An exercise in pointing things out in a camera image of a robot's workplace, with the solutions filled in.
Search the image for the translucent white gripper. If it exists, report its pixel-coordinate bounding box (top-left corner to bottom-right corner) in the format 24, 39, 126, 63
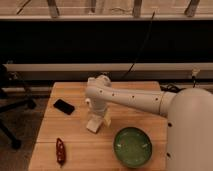
90, 99, 111, 127

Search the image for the white sponge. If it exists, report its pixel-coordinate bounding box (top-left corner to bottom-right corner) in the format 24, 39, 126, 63
86, 115, 103, 133

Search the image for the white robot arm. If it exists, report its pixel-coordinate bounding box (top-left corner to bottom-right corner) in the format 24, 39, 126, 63
85, 75, 213, 171

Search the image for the green ceramic bowl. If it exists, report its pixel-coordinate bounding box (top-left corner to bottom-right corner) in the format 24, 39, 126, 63
113, 127, 152, 169

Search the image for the white tube bottle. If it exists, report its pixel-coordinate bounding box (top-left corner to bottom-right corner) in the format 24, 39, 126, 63
85, 77, 96, 104

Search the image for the black smartphone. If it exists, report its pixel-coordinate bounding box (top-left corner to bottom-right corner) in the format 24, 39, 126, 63
53, 99, 75, 115

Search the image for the red chili pepper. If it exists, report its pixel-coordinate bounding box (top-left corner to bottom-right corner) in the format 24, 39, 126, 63
56, 138, 66, 166

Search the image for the black office chair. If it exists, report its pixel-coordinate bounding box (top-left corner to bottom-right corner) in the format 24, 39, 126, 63
0, 63, 38, 150

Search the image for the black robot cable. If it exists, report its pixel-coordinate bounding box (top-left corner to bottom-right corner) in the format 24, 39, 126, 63
159, 74, 201, 94

